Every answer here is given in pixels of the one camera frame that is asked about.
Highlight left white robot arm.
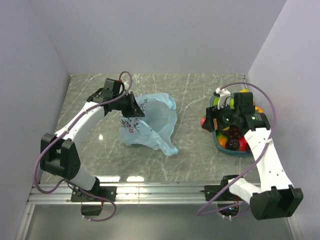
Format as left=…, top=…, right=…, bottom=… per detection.
left=35, top=78, right=145, bottom=201

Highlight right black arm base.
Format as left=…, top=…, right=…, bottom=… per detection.
left=203, top=184, right=250, bottom=217

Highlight orange fake peach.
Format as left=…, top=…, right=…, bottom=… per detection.
left=200, top=116, right=212, bottom=132

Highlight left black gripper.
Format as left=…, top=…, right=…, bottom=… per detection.
left=113, top=91, right=146, bottom=118

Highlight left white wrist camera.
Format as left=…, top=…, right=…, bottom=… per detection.
left=119, top=79, right=130, bottom=95

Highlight green fake apple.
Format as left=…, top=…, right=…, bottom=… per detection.
left=211, top=96, right=234, bottom=109

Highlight dark fake plum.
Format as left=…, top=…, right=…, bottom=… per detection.
left=225, top=138, right=240, bottom=151

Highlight teal plastic fruit basket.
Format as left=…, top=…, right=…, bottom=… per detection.
left=209, top=94, right=254, bottom=158

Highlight red fake apple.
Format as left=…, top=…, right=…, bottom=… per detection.
left=238, top=137, right=251, bottom=153

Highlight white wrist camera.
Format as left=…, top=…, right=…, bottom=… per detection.
left=215, top=87, right=231, bottom=109
left=119, top=79, right=130, bottom=95

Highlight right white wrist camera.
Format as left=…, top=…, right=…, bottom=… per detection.
left=215, top=87, right=231, bottom=109

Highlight yellow fake bananas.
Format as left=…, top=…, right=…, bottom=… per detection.
left=240, top=88, right=249, bottom=93

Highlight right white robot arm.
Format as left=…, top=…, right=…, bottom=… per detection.
left=197, top=88, right=304, bottom=220

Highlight light blue plastic bag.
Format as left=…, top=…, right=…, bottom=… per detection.
left=118, top=92, right=179, bottom=156

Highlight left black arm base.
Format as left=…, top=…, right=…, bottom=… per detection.
left=70, top=186, right=117, bottom=222

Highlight orange fake persimmon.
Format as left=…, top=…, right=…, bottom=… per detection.
left=255, top=106, right=264, bottom=113

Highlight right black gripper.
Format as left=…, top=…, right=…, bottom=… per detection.
left=201, top=100, right=240, bottom=132

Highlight small orange fake fruit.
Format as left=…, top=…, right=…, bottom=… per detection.
left=216, top=132, right=228, bottom=148

